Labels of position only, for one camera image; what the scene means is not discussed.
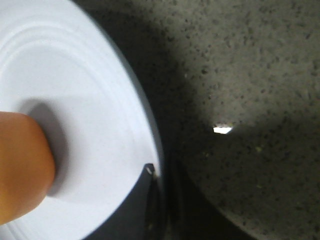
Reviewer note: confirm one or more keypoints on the light blue plate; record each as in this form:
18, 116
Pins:
58, 66

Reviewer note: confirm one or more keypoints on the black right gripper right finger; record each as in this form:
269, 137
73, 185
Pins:
191, 215

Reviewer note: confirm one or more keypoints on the orange fruit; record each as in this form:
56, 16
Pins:
27, 166

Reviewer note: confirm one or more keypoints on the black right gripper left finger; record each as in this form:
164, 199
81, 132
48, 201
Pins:
138, 216

